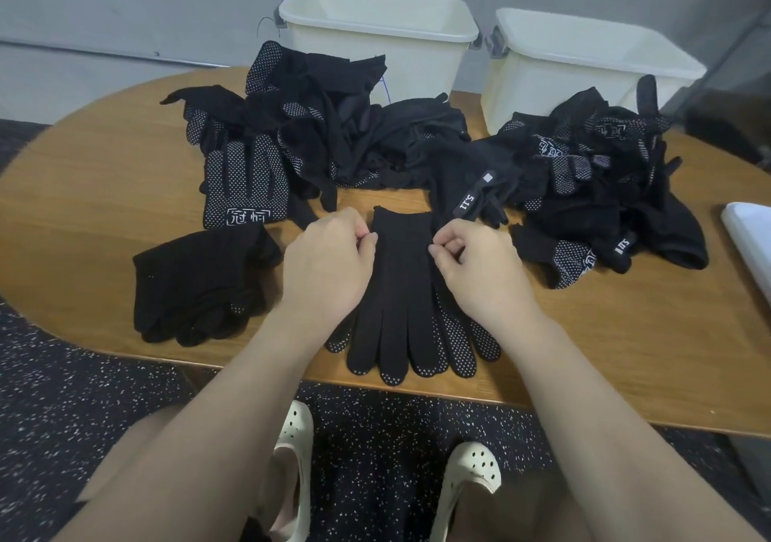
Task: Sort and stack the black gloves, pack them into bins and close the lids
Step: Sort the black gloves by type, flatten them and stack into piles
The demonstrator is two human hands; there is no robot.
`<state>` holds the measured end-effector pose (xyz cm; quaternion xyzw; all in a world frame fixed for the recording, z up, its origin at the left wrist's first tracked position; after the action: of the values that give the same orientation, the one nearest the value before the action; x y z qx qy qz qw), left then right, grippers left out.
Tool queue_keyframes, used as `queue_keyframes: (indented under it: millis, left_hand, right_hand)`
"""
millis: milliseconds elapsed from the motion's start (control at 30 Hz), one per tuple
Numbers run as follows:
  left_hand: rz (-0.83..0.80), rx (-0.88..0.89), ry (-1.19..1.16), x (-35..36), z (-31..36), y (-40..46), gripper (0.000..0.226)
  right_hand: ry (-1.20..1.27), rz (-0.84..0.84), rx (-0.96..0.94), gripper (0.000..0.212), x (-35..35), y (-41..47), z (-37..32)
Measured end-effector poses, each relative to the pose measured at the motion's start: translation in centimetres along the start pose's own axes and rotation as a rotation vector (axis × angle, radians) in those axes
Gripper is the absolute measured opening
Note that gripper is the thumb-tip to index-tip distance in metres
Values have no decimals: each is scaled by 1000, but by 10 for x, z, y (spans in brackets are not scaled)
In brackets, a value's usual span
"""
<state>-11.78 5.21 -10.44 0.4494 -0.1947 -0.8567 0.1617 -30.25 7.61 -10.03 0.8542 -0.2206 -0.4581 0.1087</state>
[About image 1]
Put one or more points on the person's left white shoe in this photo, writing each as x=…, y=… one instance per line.
x=293, y=439

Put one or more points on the grey wall pipe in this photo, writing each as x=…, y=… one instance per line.
x=121, y=54

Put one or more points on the person's left forearm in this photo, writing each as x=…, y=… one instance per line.
x=193, y=451

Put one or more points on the person's right hand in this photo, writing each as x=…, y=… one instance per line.
x=488, y=277

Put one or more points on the person's right forearm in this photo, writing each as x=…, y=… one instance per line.
x=614, y=439

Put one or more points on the person's right white shoe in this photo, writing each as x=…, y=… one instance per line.
x=470, y=469

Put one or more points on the black dotted glove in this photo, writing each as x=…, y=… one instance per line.
x=392, y=307
x=464, y=341
x=229, y=313
x=199, y=271

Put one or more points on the person's left leg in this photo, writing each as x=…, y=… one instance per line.
x=121, y=457

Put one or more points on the metal rack frame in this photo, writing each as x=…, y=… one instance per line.
x=729, y=114

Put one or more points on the white plastic bin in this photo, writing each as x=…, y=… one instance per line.
x=530, y=90
x=416, y=66

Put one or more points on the person's white shoe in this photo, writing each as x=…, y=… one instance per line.
x=293, y=439
x=470, y=469

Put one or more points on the stack of black gloves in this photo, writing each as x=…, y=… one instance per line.
x=157, y=325

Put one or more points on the pile of black gloves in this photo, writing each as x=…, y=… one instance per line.
x=193, y=333
x=361, y=126

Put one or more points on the person's left hand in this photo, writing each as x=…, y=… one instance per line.
x=325, y=277

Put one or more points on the white flat tray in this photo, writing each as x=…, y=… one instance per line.
x=753, y=247

